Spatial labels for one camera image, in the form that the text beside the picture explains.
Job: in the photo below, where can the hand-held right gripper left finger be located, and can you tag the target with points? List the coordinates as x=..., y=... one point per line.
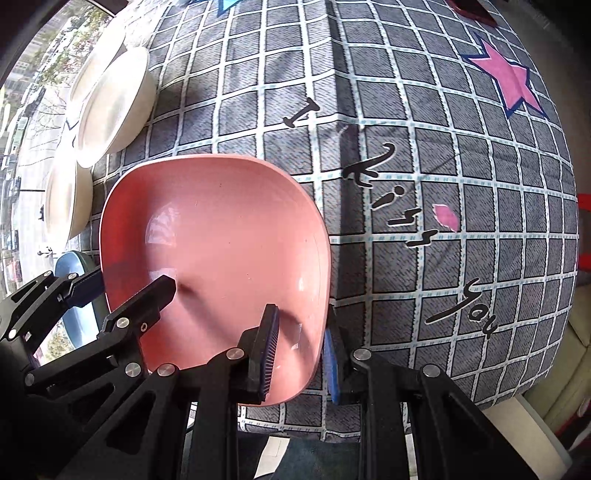
x=269, y=350

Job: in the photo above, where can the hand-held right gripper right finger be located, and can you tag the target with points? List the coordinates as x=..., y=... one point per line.
x=330, y=369

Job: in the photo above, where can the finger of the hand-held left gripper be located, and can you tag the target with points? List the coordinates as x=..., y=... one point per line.
x=87, y=286
x=152, y=295

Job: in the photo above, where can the pink plate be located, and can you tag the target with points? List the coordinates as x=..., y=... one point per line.
x=221, y=230

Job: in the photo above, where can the white bowl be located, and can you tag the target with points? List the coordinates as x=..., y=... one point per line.
x=111, y=106
x=92, y=60
x=62, y=198

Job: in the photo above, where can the blue plate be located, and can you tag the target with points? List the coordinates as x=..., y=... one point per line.
x=78, y=325

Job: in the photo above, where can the dark cloth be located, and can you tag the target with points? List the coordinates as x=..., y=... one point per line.
x=300, y=461

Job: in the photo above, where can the grey checked printed blanket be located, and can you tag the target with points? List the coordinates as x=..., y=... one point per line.
x=415, y=184

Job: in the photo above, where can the white round container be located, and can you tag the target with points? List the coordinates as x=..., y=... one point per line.
x=531, y=438

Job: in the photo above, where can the cream sofa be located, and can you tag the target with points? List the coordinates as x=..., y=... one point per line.
x=558, y=369

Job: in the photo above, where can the red cloth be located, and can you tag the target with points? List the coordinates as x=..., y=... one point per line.
x=585, y=205

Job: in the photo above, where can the dark red object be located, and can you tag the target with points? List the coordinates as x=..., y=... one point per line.
x=471, y=9

